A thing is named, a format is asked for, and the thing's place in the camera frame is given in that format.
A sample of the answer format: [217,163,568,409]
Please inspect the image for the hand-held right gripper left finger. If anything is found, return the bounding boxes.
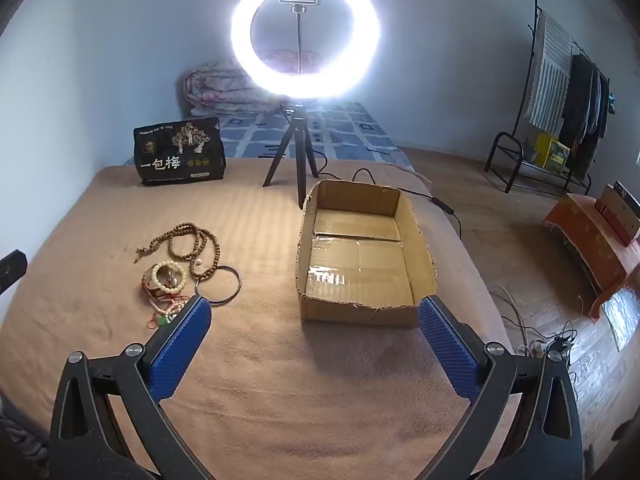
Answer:
[49,295,213,480]

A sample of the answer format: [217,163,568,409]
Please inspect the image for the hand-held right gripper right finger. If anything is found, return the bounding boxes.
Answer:
[417,295,586,480]

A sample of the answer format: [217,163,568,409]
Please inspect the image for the jade pendant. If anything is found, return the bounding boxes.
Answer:
[145,309,177,332]

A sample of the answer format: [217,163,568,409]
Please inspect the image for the small pearl bracelet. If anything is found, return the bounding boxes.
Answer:
[150,294,190,318]

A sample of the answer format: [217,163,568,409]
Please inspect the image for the red strap watch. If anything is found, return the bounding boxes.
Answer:
[142,267,191,301]

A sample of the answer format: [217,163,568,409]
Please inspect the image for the cream bead bracelet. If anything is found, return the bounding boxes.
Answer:
[151,261,188,295]

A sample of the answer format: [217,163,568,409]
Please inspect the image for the silver bangle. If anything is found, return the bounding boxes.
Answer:
[195,265,243,306]

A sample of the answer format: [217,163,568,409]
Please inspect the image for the cardboard box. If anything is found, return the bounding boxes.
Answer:
[295,179,438,328]

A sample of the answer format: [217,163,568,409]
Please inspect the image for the tan blanket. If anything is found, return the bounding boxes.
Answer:
[0,157,516,480]

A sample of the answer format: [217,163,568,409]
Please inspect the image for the grey knitted cloth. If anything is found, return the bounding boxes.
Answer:
[0,412,51,480]

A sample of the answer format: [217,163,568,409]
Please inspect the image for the orange cloth covered table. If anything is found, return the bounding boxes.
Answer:
[544,192,640,318]

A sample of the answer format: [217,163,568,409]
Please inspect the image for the black snack bag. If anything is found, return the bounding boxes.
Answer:
[133,116,227,187]

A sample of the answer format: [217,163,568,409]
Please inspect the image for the black clothes rack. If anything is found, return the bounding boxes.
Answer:
[485,0,613,196]

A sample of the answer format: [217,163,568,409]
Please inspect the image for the brown cardboard carton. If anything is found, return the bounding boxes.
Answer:
[595,181,640,247]

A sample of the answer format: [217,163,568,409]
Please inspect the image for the yellow box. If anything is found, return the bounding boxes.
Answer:
[534,132,572,172]

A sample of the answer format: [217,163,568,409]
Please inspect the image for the blue patterned bedsheet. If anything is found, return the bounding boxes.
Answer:
[220,102,416,171]

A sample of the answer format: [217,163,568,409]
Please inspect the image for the folded floral quilt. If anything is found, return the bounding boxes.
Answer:
[182,49,321,116]

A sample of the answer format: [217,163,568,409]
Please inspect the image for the dark hanging clothes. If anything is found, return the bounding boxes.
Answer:
[560,54,612,181]

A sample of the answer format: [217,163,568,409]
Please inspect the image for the striped towel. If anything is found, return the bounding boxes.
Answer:
[529,10,573,131]

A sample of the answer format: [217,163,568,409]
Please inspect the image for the power strip with cables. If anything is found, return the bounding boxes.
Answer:
[492,285,576,361]

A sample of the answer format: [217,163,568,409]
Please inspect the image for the wooden bead necklace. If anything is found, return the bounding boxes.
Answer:
[135,220,221,282]

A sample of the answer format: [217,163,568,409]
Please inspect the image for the black power cable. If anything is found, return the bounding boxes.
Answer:
[320,152,463,238]

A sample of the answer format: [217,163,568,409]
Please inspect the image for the white ring light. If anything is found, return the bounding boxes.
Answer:
[230,0,381,108]

